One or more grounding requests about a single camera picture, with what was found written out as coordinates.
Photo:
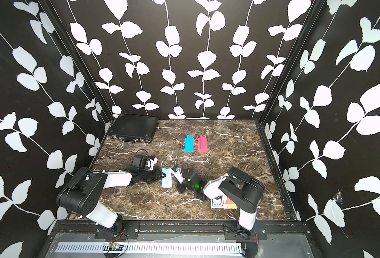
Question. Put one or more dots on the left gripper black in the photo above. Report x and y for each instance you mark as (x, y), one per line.
(156, 171)

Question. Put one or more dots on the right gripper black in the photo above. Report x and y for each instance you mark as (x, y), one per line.
(179, 186)

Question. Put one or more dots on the white square paper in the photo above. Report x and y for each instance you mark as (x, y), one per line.
(167, 180)

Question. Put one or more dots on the blue square paper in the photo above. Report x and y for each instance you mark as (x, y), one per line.
(189, 144)

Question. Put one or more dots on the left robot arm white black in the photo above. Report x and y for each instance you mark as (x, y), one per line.
(82, 193)

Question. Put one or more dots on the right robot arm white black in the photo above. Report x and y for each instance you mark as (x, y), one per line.
(239, 187)

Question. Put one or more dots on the playing card deck box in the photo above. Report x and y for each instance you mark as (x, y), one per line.
(217, 202)

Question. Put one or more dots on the red playing card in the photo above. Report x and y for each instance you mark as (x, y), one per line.
(229, 204)

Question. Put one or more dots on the black case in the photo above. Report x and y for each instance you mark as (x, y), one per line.
(134, 128)

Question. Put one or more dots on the small circuit board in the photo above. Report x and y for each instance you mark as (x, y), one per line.
(113, 247)

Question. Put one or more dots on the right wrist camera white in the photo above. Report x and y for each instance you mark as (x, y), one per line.
(177, 172)

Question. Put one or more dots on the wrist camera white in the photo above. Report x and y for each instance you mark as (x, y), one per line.
(152, 161)
(177, 172)

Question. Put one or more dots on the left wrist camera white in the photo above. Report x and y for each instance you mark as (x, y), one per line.
(152, 161)

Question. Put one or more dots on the black front rail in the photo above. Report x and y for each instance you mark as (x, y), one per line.
(229, 229)

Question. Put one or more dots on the white slotted cable duct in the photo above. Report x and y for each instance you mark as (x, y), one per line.
(153, 248)

